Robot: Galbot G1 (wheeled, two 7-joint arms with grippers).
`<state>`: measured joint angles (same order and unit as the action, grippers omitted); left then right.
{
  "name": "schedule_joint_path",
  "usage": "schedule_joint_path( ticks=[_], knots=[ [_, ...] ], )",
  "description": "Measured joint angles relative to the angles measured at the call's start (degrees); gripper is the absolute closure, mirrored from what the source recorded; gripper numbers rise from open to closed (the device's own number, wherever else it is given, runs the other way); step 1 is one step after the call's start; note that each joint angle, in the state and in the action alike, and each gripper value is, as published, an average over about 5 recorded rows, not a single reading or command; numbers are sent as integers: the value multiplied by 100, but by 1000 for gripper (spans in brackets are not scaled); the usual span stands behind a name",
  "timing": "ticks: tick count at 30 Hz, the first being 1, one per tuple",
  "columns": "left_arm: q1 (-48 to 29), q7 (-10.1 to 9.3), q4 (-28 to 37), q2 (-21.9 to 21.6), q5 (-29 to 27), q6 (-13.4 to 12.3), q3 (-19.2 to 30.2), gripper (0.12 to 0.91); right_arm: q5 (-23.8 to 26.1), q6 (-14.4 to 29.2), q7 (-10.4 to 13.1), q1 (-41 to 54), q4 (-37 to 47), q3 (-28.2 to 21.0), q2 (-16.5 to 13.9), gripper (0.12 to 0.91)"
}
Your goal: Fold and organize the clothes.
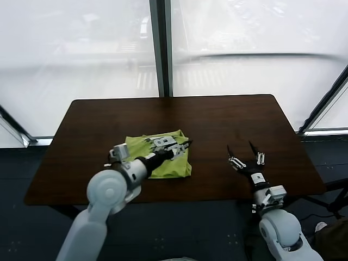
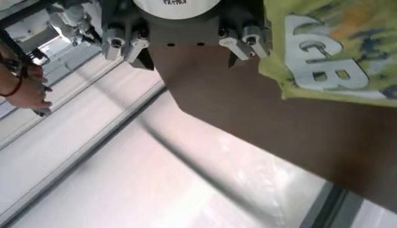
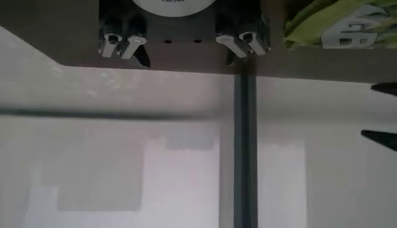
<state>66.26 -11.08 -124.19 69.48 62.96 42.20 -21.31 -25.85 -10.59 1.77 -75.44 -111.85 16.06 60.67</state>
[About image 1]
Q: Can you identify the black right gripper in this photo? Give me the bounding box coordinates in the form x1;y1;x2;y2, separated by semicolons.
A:
227;140;272;190

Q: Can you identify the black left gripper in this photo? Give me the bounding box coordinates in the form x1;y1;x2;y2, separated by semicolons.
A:
135;140;194;179

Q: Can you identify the lime green t-shirt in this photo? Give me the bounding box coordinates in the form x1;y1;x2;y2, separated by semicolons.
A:
125;129;192;179

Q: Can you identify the grey vertical window mullion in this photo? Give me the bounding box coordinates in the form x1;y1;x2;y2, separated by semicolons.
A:
149;0;174;98

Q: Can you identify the black metal table leg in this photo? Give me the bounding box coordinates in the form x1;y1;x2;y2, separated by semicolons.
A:
236;179;348;221
48;203;79;220

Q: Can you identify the white sneaker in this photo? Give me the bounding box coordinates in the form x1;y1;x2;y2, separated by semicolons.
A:
314;221;329;234

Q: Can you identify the dark trouser leg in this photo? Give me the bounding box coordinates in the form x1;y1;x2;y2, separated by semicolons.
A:
309;217;348;261

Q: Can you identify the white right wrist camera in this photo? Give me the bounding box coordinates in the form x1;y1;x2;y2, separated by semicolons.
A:
265;185;287;203

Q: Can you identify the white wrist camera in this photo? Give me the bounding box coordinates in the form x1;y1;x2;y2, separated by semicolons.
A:
109;144;130;161
265;185;287;203

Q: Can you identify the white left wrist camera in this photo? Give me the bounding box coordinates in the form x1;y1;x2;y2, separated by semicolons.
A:
109;144;130;161

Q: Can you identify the left camera cable with tag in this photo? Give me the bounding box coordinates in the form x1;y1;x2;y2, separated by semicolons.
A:
103;151;115;168

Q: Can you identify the slanted dark window frame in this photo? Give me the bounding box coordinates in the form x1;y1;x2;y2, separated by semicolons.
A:
297;65;348;136
0;102;54;148

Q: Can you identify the curved dark rail behind glass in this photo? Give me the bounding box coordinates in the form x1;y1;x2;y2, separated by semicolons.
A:
173;52;348;66

